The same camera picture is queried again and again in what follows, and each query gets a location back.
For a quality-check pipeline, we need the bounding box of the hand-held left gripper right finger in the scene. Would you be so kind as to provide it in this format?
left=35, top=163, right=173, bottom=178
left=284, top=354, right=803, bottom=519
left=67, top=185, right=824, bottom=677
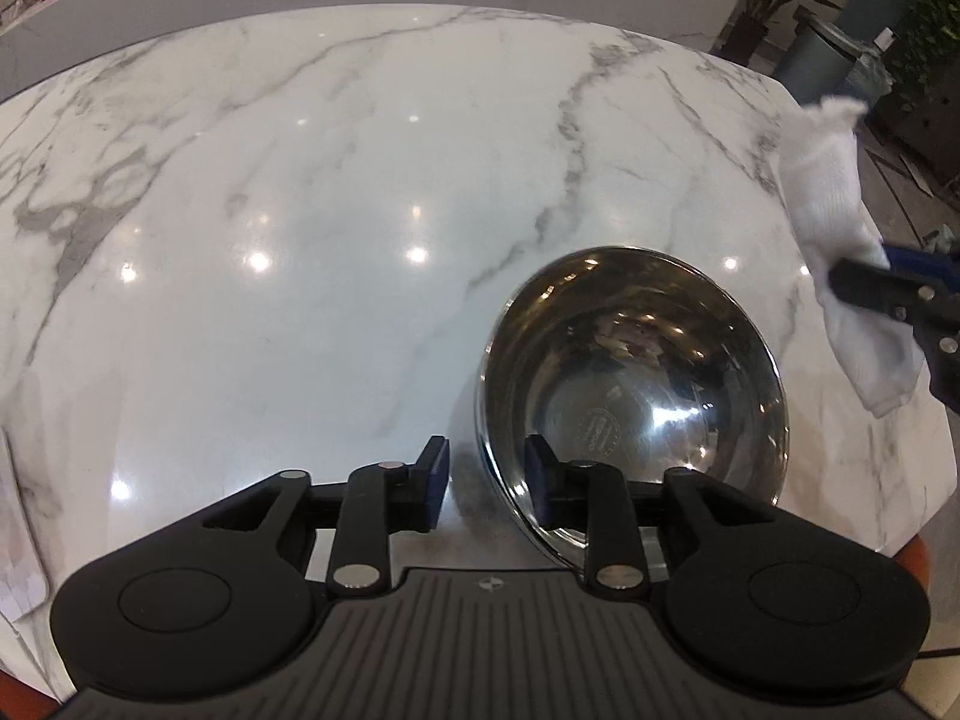
left=524, top=434, right=797, bottom=596

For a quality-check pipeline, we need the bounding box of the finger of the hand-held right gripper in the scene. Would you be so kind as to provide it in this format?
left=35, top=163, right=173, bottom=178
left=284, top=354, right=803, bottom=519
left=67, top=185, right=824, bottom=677
left=880, top=240, right=960, bottom=284
left=828, top=258, right=960, bottom=331

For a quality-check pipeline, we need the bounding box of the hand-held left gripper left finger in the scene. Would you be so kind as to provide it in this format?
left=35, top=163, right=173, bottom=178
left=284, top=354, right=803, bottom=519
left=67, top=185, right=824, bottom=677
left=182, top=434, right=452, bottom=596

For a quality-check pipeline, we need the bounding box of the white cloth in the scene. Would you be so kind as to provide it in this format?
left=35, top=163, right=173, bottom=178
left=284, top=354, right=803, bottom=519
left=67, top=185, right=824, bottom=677
left=776, top=96, right=928, bottom=418

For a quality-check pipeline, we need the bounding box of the stainless steel bowl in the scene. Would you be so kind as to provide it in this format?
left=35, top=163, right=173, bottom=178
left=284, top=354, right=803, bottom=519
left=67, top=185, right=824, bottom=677
left=474, top=246, right=791, bottom=572

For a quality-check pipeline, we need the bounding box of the green leafy bush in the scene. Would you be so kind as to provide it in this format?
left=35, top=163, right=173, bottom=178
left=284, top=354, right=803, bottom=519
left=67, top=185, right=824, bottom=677
left=889, top=0, right=960, bottom=166

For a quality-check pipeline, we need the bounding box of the grey trash can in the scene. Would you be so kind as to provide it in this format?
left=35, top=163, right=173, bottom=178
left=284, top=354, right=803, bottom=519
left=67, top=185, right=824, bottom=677
left=771, top=6, right=898, bottom=104

